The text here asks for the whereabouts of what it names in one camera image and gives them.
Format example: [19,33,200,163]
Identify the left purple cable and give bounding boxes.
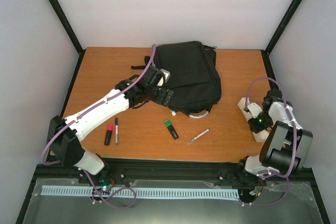
[41,43,138,209]

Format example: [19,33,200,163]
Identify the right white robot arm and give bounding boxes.
[237,90,313,178]

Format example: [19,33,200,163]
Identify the pink highlighter marker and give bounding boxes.
[104,124,114,146]

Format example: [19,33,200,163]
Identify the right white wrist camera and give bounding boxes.
[243,102,262,121]

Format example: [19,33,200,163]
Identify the blue capped white pen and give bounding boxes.
[114,118,119,145]

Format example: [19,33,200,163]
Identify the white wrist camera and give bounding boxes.
[243,102,262,121]
[157,69,171,87]

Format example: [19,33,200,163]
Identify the beige pencil case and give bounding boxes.
[237,97,269,143]

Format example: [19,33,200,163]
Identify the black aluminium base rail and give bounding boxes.
[32,158,317,188]

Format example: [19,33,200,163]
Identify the right black frame post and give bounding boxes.
[264,0,320,54]

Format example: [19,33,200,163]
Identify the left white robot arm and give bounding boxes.
[46,66,173,184]

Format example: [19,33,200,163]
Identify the left black frame post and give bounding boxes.
[48,0,83,54]

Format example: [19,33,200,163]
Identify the black student backpack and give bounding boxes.
[153,41,222,119]

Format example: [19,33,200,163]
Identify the green highlighter marker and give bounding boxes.
[164,120,179,140]

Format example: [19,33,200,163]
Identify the black frame post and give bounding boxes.
[48,0,83,54]
[264,0,320,54]

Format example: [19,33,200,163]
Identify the silver craft knife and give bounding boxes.
[187,129,209,145]

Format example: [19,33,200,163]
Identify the light blue cable duct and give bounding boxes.
[40,185,239,200]

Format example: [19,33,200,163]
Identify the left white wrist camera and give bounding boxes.
[157,69,171,87]

